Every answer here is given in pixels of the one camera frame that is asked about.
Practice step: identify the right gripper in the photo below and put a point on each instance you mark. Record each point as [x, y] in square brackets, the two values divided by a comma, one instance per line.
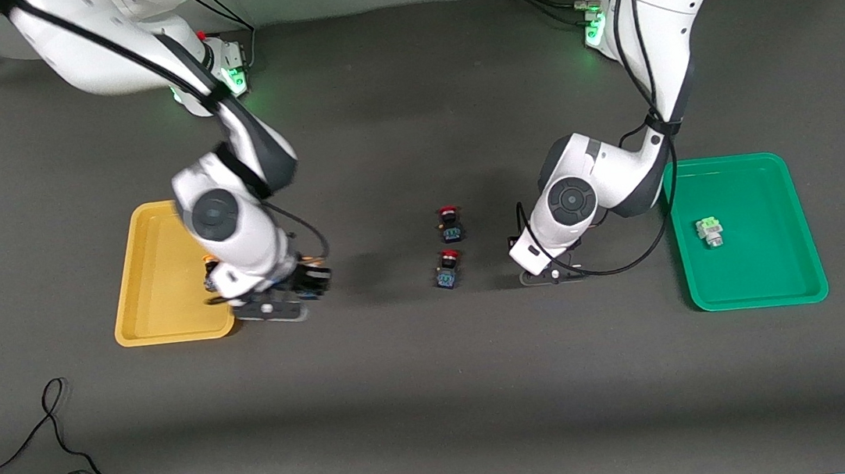
[311, 278]

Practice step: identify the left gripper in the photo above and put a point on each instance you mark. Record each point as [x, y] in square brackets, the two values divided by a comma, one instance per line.
[511, 242]

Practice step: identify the green button white switch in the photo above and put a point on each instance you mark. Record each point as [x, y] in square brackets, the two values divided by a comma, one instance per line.
[710, 230]

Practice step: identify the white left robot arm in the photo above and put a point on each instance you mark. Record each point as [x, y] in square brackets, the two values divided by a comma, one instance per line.
[619, 169]

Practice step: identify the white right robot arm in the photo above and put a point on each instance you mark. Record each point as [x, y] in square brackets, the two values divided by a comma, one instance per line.
[220, 219]

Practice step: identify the dark grey table mat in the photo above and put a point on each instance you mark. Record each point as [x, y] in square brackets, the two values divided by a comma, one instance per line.
[408, 395]

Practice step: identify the yellow plastic tray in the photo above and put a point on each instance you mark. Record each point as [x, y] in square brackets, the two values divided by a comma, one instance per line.
[152, 281]

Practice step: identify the green plastic tray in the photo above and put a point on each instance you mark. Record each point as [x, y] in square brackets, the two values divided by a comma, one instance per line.
[771, 263]

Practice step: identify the red push button switch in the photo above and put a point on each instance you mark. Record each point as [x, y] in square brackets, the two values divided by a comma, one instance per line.
[448, 272]
[451, 226]

